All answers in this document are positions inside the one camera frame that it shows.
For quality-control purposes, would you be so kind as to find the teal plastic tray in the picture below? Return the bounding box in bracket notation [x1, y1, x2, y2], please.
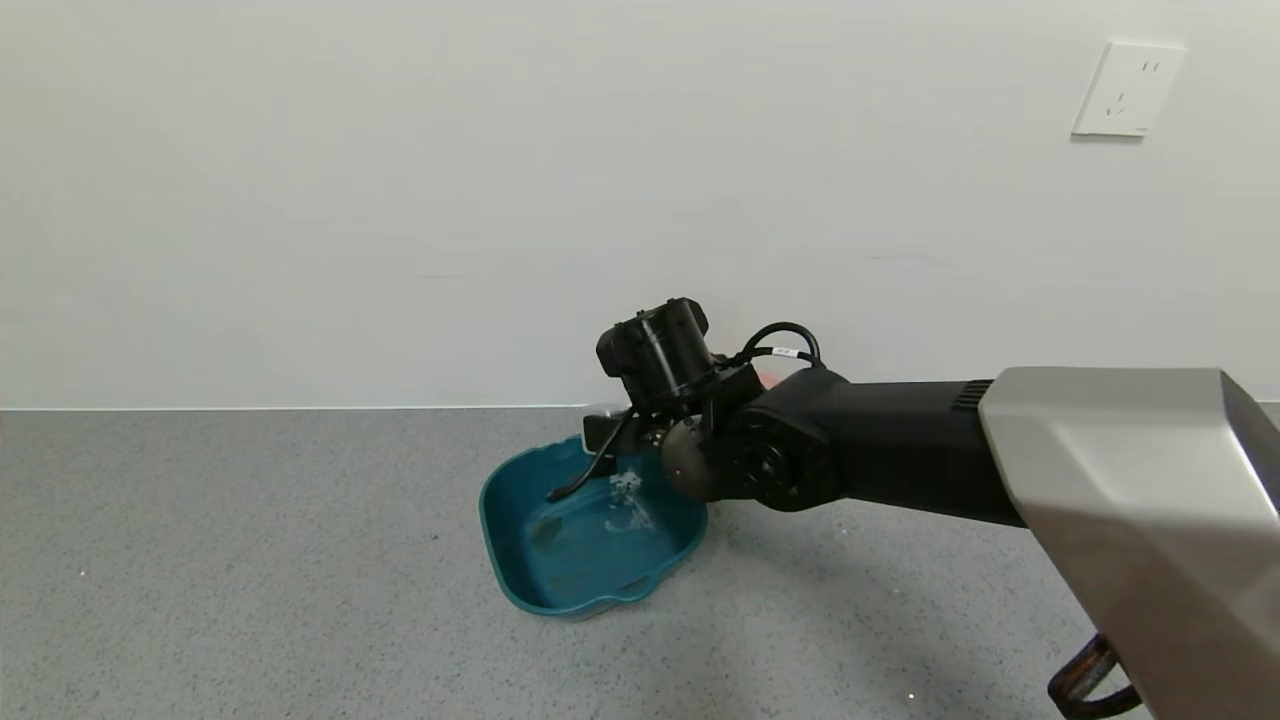
[480, 432, 709, 619]

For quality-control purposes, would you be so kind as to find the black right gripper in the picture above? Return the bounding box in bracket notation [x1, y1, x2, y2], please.
[582, 413, 664, 477]

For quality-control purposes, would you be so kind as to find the small white powder residue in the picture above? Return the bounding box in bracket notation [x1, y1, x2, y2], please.
[604, 472, 656, 536]

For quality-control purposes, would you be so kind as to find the black cable with white label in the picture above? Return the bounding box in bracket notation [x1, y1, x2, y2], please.
[740, 322, 823, 371]

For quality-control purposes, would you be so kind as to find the white wall socket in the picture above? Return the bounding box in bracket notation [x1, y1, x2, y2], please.
[1071, 41, 1188, 139]

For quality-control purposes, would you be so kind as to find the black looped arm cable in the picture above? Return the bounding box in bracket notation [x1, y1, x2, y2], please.
[1047, 634, 1143, 720]

